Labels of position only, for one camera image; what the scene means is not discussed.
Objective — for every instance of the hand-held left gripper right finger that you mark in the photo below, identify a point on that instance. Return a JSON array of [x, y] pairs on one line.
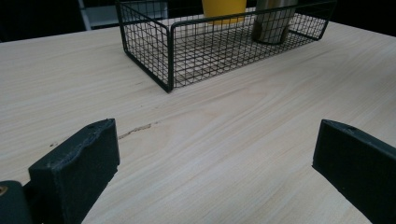
[[358, 165]]

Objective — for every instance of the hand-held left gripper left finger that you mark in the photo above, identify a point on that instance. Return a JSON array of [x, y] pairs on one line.
[[76, 174]]

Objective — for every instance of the silver steel cup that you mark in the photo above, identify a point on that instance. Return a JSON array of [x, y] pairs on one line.
[[272, 26]]

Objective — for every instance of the yellow cup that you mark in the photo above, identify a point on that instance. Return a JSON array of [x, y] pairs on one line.
[[223, 7]]

